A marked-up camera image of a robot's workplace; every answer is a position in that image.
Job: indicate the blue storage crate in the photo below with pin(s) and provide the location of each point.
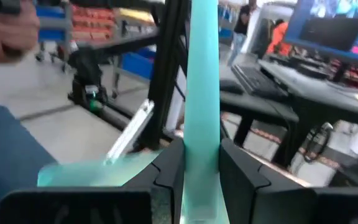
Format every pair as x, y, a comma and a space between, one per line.
51, 34
137, 65

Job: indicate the person's hand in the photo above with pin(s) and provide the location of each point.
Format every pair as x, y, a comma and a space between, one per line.
8, 34

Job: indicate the black computer mouse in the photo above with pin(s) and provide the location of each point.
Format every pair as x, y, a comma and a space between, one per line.
232, 87

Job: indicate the silver aluminium extrusion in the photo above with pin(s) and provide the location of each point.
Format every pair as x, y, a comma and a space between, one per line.
132, 130

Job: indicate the teal translucent plastic bin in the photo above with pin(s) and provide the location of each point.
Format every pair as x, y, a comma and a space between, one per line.
89, 174

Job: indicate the black keyboard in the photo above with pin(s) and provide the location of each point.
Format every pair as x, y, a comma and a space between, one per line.
259, 82

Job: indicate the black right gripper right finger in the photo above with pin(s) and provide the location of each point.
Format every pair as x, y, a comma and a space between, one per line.
291, 205

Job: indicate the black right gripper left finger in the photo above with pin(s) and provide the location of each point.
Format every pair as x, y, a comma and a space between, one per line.
89, 205

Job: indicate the person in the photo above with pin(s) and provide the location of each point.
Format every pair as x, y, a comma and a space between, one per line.
11, 155
242, 28
278, 37

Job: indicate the black desk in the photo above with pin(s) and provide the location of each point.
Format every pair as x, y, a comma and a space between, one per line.
322, 99

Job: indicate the computer monitor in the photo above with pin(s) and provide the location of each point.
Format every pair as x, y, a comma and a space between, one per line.
331, 31

